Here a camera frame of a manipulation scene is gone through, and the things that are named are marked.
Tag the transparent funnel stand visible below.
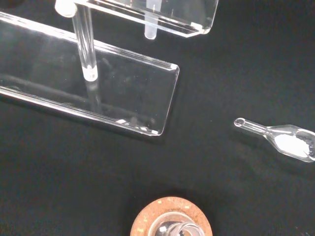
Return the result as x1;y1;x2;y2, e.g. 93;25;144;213
0;0;220;137

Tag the round-bottom glass flask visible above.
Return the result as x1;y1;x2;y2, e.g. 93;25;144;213
151;213;205;236

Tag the clear plastic funnel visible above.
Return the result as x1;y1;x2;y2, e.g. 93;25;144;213
143;0;158;40

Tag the glass weighing funnel with powder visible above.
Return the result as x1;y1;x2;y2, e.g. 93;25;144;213
233;118;315;163

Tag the black bench cloth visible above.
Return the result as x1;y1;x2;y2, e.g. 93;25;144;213
0;0;315;236

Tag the cork ring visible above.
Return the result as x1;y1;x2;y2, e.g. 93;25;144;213
129;196;214;236

